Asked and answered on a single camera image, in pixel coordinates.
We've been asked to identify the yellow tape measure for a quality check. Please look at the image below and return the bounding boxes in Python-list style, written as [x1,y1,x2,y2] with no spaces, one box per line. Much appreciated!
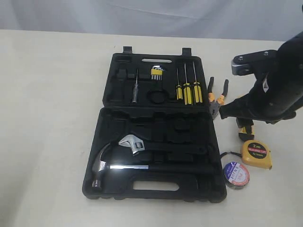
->
[220,140,273,170]

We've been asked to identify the silver adjustable wrench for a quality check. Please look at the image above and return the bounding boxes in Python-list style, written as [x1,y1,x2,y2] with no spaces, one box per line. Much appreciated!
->
[118,134,207,156]

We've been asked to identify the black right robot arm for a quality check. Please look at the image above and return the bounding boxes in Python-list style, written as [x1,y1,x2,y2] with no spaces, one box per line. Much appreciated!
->
[219,33,303,124]

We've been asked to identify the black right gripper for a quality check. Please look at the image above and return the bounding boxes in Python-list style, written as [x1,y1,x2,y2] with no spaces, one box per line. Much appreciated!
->
[219,73,296,121]

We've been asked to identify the yellow utility knife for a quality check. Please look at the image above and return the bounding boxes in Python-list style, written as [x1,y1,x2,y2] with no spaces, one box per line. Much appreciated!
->
[236,118,255,142]

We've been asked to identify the white backdrop curtain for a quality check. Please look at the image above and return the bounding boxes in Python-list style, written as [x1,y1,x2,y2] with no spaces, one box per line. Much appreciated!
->
[0,0,303,41]

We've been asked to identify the orange black pliers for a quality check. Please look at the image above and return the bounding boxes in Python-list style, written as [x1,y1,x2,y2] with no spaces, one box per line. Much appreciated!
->
[207,77,229,121]

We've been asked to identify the claw hammer black handle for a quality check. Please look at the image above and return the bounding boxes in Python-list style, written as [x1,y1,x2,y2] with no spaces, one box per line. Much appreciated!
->
[92,143,215,190]

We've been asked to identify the black plastic tool case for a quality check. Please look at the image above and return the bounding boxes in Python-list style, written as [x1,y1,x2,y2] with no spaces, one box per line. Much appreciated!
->
[82,46,227,203]

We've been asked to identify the yellow hex key set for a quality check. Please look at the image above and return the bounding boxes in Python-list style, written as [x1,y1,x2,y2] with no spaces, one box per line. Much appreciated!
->
[151,65,164,80]

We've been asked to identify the yellow black screwdriver left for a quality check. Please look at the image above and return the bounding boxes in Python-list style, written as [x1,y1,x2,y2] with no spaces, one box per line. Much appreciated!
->
[176,68,183,100]

